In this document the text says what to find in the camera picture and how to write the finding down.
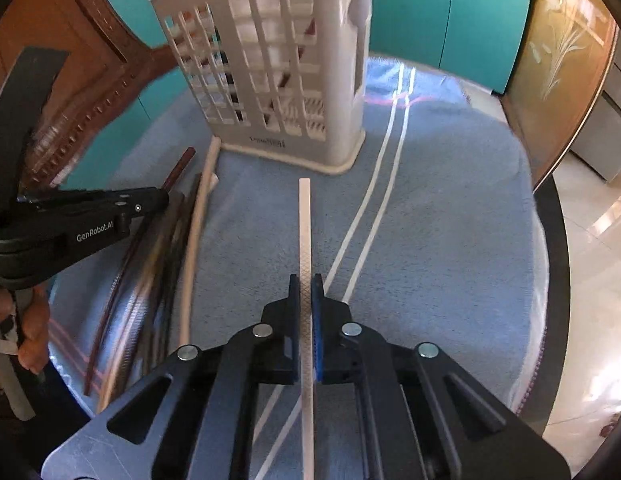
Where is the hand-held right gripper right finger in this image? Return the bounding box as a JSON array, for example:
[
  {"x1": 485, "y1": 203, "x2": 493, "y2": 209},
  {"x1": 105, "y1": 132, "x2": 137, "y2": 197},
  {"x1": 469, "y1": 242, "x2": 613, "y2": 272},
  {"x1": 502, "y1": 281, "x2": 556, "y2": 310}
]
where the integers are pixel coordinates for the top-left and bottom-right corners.
[{"x1": 313, "y1": 273, "x2": 572, "y2": 480}]

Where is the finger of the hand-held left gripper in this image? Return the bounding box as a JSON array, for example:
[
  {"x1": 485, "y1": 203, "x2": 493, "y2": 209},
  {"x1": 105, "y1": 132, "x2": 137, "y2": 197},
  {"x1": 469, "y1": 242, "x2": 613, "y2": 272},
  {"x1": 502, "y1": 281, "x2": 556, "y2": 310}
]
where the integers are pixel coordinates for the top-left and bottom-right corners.
[
  {"x1": 18, "y1": 187, "x2": 170, "y2": 221},
  {"x1": 0, "y1": 47, "x2": 70, "y2": 202}
]

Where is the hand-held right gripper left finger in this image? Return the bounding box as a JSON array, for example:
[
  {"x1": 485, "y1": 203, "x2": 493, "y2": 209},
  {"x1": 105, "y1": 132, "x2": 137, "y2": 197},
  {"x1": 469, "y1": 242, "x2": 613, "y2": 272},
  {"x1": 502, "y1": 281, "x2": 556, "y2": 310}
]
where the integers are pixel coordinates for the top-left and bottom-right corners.
[{"x1": 42, "y1": 274, "x2": 302, "y2": 480}]

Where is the pile of wooden sticks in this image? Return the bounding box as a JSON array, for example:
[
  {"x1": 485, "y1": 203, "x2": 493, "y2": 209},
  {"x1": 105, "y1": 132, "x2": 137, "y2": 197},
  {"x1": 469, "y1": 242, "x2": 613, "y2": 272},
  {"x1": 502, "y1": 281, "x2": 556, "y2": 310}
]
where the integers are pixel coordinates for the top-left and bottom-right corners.
[{"x1": 83, "y1": 147, "x2": 196, "y2": 396}]

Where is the white textured chopstick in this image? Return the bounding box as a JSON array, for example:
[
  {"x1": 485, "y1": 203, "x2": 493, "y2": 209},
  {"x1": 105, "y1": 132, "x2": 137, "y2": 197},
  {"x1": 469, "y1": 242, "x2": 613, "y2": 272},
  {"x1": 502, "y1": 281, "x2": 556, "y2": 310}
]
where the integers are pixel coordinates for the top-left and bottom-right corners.
[{"x1": 297, "y1": 178, "x2": 317, "y2": 480}]

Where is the white plastic utensil holder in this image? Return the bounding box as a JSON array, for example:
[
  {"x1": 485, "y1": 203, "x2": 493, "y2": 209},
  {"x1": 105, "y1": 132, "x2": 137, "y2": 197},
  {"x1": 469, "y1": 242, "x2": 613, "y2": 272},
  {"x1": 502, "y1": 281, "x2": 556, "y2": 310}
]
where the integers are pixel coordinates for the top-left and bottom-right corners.
[{"x1": 145, "y1": 0, "x2": 375, "y2": 177}]

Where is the person's left hand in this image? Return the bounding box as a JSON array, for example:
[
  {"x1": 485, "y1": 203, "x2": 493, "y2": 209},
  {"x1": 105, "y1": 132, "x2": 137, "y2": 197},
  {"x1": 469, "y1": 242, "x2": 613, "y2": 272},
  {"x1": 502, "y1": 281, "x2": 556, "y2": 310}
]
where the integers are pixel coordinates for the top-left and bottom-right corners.
[{"x1": 0, "y1": 287, "x2": 50, "y2": 377}]

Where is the dark brown chopstick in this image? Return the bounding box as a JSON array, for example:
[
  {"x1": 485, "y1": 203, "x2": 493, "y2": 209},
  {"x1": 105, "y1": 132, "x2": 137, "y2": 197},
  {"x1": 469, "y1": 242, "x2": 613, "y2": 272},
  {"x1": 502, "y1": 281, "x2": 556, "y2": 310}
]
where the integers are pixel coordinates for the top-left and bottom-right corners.
[{"x1": 140, "y1": 174, "x2": 204, "y2": 376}]

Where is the white smooth chopstick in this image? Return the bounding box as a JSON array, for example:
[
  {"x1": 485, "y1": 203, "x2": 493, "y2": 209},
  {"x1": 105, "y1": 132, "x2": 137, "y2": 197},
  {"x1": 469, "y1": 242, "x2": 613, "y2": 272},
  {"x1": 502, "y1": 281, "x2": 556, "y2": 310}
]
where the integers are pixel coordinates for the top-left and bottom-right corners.
[{"x1": 179, "y1": 139, "x2": 222, "y2": 347}]

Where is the beige patterned chopstick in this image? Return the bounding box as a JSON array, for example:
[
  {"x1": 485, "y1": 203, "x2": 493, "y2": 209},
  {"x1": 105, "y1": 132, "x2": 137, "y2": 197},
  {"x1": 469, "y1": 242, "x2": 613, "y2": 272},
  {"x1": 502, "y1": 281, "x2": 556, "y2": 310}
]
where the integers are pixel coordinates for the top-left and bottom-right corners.
[{"x1": 95, "y1": 240, "x2": 166, "y2": 413}]

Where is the blue striped towel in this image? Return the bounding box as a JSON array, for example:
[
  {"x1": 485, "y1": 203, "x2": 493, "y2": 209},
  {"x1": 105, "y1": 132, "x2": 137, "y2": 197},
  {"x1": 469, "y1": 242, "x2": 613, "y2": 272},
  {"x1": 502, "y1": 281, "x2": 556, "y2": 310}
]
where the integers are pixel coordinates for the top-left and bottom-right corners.
[{"x1": 46, "y1": 55, "x2": 550, "y2": 480}]

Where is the teal cabinet door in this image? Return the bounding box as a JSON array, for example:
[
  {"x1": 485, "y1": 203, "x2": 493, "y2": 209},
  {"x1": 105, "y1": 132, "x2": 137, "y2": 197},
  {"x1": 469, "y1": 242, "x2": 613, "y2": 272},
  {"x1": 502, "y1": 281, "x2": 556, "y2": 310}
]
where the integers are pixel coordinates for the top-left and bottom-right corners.
[
  {"x1": 369, "y1": 0, "x2": 457, "y2": 68},
  {"x1": 439, "y1": 0, "x2": 535, "y2": 96}
]

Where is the etched glass door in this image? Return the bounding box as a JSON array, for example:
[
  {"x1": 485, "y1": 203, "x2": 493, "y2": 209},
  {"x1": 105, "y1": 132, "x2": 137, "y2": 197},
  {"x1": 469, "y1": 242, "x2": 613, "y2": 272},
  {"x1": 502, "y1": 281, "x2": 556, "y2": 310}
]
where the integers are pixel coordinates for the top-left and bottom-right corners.
[{"x1": 499, "y1": 0, "x2": 620, "y2": 192}]

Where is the grey metal cabinet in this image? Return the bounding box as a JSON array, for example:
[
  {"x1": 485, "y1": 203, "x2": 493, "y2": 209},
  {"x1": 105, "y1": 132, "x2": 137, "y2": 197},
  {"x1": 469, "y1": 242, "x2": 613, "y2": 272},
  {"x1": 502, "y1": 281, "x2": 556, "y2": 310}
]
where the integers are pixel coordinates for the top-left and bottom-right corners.
[{"x1": 565, "y1": 62, "x2": 621, "y2": 183}]

